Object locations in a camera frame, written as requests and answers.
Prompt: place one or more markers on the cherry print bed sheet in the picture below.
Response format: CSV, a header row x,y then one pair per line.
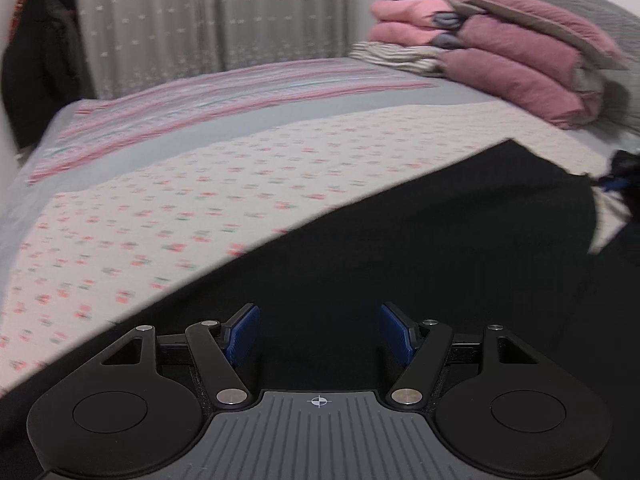
x,y
85,249

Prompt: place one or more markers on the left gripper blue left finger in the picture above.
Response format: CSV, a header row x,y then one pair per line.
x,y
239,333

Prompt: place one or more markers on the pink striped blanket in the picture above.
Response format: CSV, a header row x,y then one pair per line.
x,y
101,127

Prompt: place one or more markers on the mauve folded quilt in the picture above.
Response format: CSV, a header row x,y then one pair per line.
x,y
557,64

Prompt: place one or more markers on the striped folded cloth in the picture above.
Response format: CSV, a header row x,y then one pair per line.
x,y
422,60

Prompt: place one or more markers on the grey pillow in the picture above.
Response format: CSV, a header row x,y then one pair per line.
x,y
565,5

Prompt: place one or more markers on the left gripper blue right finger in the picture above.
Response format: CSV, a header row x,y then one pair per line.
x,y
400,333

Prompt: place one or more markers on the grey patterned curtain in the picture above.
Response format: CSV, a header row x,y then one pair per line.
x,y
133,45

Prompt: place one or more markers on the pink folded towel stack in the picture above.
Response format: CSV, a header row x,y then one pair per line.
x,y
409,23

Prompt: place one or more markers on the black pants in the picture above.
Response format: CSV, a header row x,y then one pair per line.
x,y
501,237

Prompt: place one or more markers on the black hanging clothes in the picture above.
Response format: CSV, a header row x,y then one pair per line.
x,y
44,67

